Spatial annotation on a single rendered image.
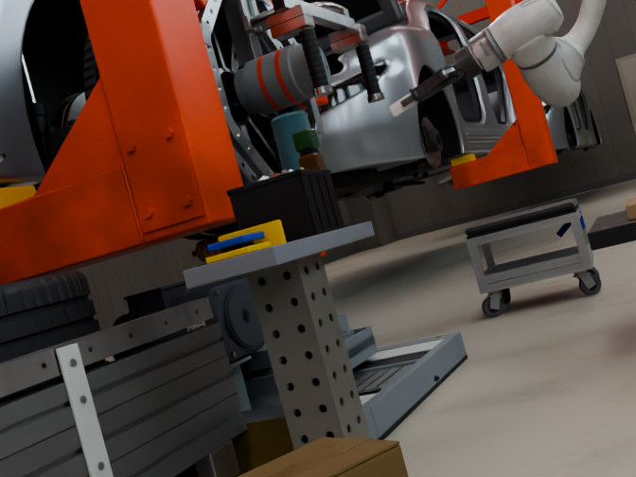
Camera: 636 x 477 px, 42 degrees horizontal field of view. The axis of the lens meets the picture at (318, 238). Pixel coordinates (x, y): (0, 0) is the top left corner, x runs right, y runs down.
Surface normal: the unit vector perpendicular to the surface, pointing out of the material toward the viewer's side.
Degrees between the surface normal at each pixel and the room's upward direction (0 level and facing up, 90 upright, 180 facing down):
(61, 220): 90
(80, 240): 90
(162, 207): 90
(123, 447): 90
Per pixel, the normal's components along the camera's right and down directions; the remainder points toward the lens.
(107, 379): 0.87, -0.24
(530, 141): -0.41, 0.11
